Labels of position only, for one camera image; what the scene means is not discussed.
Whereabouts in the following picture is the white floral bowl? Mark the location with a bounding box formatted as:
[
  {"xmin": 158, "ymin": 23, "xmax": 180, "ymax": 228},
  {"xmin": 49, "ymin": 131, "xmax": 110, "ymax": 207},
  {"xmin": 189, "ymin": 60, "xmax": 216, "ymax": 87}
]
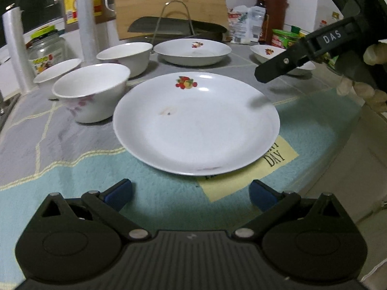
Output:
[
  {"xmin": 96, "ymin": 42, "xmax": 153, "ymax": 78},
  {"xmin": 33, "ymin": 58, "xmax": 82, "ymax": 84},
  {"xmin": 52, "ymin": 64, "xmax": 131, "ymax": 124}
]

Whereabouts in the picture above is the brown knife block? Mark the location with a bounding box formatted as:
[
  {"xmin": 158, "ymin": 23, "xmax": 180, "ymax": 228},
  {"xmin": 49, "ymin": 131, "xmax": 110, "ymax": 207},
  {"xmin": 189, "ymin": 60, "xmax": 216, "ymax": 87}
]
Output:
[{"xmin": 265, "ymin": 0, "xmax": 291, "ymax": 33}]

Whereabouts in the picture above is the green round tin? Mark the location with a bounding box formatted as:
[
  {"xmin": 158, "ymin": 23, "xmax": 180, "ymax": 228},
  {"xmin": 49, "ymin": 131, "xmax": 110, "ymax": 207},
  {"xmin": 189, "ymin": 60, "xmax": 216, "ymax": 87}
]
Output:
[{"xmin": 271, "ymin": 29, "xmax": 300, "ymax": 49}]

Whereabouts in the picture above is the thin plastic wrap roll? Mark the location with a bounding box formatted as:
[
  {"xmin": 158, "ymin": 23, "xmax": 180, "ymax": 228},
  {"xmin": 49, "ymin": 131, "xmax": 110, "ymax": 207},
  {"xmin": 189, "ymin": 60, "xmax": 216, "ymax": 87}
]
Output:
[{"xmin": 2, "ymin": 5, "xmax": 34, "ymax": 92}]

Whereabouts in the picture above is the white printed plastic bag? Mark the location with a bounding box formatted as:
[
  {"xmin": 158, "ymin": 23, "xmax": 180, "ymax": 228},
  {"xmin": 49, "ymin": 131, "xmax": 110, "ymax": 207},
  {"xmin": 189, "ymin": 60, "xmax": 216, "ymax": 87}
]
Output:
[{"xmin": 241, "ymin": 6, "xmax": 267, "ymax": 44}]

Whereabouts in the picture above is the white fruit print plate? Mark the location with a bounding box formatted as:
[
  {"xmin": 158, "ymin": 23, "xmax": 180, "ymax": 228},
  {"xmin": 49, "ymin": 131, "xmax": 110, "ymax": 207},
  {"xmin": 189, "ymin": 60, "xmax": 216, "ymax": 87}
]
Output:
[
  {"xmin": 250, "ymin": 44, "xmax": 317, "ymax": 76},
  {"xmin": 113, "ymin": 72, "xmax": 280, "ymax": 176},
  {"xmin": 153, "ymin": 39, "xmax": 232, "ymax": 66}
]

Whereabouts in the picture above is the thick white plastic roll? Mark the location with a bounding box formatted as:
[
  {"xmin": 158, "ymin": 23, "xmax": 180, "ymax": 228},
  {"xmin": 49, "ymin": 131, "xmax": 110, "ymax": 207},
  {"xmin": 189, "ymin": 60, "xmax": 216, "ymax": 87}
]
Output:
[{"xmin": 75, "ymin": 0, "xmax": 101, "ymax": 64}]

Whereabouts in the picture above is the red white snack bag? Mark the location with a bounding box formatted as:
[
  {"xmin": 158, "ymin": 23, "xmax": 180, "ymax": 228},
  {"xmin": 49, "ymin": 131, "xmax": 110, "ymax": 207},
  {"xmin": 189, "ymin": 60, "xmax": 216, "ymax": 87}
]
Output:
[{"xmin": 226, "ymin": 6, "xmax": 252, "ymax": 43}]

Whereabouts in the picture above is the metal wire rack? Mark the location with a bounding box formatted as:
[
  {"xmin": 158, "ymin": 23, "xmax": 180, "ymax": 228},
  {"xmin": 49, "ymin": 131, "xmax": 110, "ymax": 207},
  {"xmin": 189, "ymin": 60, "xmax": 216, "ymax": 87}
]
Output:
[{"xmin": 150, "ymin": 1, "xmax": 196, "ymax": 46}]

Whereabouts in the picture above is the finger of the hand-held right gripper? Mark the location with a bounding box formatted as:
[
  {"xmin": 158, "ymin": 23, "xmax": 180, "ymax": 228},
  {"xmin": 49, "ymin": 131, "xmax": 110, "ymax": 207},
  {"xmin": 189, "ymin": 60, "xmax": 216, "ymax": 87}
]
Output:
[{"xmin": 254, "ymin": 16, "xmax": 358, "ymax": 84}]

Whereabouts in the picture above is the oil bottle yellow label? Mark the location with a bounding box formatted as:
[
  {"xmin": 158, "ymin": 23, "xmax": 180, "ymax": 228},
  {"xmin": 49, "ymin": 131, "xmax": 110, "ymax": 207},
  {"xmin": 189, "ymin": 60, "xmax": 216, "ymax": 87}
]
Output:
[{"xmin": 63, "ymin": 0, "xmax": 102, "ymax": 25}]

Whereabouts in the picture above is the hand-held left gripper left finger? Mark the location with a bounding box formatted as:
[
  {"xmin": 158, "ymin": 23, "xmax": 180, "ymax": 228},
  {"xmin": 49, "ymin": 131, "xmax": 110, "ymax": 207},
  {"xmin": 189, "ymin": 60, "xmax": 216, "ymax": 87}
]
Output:
[{"xmin": 36, "ymin": 179, "xmax": 152, "ymax": 244}]

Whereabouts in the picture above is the person's right hand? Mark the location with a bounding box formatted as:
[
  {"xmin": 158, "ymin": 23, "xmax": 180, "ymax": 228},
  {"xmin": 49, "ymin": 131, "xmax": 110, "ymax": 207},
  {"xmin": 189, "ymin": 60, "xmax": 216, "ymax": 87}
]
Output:
[{"xmin": 335, "ymin": 43, "xmax": 387, "ymax": 113}]

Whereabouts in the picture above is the glass jar green lid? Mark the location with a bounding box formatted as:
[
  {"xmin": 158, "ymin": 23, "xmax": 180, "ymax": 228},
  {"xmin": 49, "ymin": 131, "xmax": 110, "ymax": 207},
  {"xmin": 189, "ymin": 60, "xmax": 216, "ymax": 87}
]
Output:
[{"xmin": 25, "ymin": 27, "xmax": 69, "ymax": 73}]

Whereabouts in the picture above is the grey teal patterned mat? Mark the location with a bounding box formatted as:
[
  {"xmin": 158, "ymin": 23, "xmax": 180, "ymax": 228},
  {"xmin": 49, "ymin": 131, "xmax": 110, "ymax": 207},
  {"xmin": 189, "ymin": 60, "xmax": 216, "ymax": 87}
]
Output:
[{"xmin": 0, "ymin": 40, "xmax": 365, "ymax": 290}]

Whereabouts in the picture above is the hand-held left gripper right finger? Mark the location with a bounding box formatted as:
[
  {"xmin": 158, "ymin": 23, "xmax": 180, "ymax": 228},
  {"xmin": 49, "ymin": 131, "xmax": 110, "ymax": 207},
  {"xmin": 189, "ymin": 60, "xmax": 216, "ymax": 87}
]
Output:
[{"xmin": 231, "ymin": 180, "xmax": 348, "ymax": 243}]

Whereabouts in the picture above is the dark soy sauce bottle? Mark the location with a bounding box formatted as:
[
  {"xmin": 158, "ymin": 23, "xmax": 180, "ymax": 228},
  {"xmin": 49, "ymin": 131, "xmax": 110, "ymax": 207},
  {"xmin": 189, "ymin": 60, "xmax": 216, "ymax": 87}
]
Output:
[{"xmin": 256, "ymin": 0, "xmax": 270, "ymax": 43}]

